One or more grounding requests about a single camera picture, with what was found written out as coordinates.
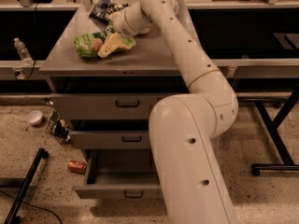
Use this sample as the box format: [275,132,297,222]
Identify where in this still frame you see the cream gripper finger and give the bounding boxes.
[98,33,122,58]

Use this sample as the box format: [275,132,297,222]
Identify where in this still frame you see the green rice chip bag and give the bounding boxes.
[74,21,135,58]

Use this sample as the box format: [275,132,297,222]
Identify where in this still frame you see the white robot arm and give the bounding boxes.
[98,0,239,224]

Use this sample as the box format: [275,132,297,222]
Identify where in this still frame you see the dark blue chip bag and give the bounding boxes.
[89,0,127,24]

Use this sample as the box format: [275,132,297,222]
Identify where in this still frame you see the grey drawer cabinet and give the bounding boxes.
[39,4,210,166]

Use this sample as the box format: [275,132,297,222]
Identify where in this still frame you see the top grey drawer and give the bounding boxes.
[50,91,166,121]

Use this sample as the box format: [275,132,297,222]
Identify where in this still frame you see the grey drawer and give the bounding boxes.
[74,149,163,199]
[50,91,166,121]
[70,131,150,149]

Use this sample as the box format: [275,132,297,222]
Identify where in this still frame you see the green snack bag on floor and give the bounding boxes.
[46,110,72,146]

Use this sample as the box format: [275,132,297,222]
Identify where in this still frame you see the middle grey drawer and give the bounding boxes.
[70,131,150,149]

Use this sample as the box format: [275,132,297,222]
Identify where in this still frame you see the bottom grey drawer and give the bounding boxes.
[74,149,163,199]

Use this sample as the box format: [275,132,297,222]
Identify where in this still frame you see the clear plastic water bottle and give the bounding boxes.
[14,37,34,66]

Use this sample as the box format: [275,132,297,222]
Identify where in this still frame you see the white bowl on floor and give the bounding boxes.
[25,110,43,126]

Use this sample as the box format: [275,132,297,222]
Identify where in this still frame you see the orange soda can on floor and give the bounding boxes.
[67,161,87,175]

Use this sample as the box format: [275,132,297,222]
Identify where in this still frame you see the black stand leg left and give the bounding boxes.
[0,148,49,224]

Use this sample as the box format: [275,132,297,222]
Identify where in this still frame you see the black table frame right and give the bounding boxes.
[238,83,299,176]

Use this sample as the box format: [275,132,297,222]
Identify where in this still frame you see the black floor cable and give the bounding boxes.
[0,189,64,224]

